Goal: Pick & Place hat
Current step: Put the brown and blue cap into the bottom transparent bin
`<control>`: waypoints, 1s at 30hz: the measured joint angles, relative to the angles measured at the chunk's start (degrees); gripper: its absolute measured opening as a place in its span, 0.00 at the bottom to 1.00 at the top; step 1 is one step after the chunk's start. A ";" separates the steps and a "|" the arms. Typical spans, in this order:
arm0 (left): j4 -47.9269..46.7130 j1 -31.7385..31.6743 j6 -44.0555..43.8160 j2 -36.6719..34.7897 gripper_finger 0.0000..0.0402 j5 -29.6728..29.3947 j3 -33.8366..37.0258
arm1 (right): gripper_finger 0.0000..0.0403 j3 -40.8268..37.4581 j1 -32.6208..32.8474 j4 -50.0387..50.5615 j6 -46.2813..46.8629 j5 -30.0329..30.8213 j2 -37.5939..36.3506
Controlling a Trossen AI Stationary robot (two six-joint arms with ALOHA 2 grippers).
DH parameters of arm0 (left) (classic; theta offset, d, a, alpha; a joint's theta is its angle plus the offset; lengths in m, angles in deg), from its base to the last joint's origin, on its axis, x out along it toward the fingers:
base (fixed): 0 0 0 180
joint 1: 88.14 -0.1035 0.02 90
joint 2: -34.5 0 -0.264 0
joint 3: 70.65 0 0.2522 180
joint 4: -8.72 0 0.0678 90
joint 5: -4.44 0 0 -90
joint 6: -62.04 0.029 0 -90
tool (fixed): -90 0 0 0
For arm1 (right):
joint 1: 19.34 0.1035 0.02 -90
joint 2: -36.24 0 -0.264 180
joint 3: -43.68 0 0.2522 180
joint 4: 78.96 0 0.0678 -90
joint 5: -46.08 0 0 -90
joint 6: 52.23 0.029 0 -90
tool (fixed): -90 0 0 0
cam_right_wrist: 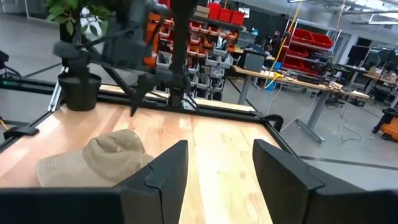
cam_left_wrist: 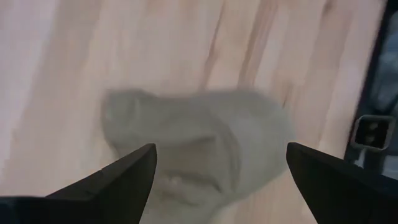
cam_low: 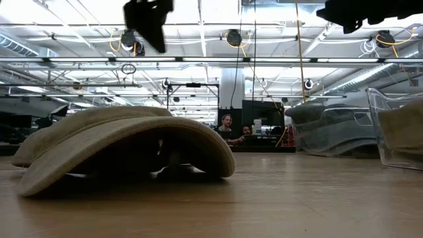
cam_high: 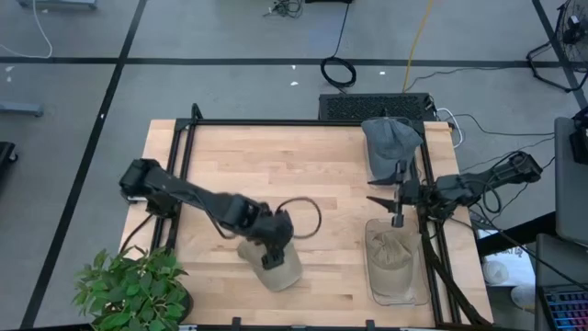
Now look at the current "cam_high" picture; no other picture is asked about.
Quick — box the tan baseball cap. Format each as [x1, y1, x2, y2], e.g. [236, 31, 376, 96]
[236, 238, 303, 293]
[367, 229, 422, 299]

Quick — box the white bag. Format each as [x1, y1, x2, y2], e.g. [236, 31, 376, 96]
[477, 229, 537, 312]

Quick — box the coiled black cable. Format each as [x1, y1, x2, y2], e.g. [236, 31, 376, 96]
[320, 0, 358, 89]

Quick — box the black aluminium rig frame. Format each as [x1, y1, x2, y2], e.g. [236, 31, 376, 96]
[149, 103, 495, 330]

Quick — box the black support beam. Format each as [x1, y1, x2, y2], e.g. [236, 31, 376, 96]
[475, 211, 557, 258]

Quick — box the black plant pot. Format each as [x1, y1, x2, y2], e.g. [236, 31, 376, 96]
[181, 289, 195, 323]

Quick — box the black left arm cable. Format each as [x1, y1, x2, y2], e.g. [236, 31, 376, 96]
[274, 196, 322, 240]

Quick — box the grey furniture base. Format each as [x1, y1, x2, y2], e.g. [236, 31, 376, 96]
[16, 0, 98, 11]

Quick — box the thin grey floor cable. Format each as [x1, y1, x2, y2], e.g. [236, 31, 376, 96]
[403, 67, 502, 93]
[460, 136, 556, 174]

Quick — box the grey desk top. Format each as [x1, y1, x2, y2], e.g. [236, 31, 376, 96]
[553, 117, 588, 247]

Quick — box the thick yellow cable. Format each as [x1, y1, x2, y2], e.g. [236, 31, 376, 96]
[402, 0, 435, 93]

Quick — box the tangled black cable bundle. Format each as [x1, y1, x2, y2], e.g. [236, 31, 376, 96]
[264, 0, 304, 19]

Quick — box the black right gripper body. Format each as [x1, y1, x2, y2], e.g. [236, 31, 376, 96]
[389, 158, 422, 229]

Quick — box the black standing fan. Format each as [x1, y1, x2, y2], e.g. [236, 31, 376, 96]
[526, 0, 588, 93]

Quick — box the grey furniture foot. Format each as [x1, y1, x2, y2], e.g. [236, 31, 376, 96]
[0, 100, 45, 119]

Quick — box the backlit rainbow keyboard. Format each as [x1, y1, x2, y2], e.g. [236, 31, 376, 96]
[541, 287, 588, 331]

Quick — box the white floor cable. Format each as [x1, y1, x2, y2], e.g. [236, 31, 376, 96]
[0, 0, 54, 60]

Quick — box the red-brown cable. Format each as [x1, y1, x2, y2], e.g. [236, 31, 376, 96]
[119, 211, 155, 254]

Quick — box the clear plastic bin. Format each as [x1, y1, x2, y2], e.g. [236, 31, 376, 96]
[364, 218, 431, 308]
[362, 118, 422, 185]

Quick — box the white looped cable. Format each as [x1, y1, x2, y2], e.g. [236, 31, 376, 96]
[435, 108, 465, 149]

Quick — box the black desk device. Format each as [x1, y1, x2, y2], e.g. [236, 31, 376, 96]
[569, 108, 588, 166]

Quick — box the blue-grey baseball cap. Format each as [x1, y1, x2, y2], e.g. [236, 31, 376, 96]
[360, 117, 424, 183]

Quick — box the green leafy plant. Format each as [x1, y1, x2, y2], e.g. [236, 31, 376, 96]
[72, 245, 192, 331]

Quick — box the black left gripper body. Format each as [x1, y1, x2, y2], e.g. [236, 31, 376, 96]
[247, 204, 295, 271]

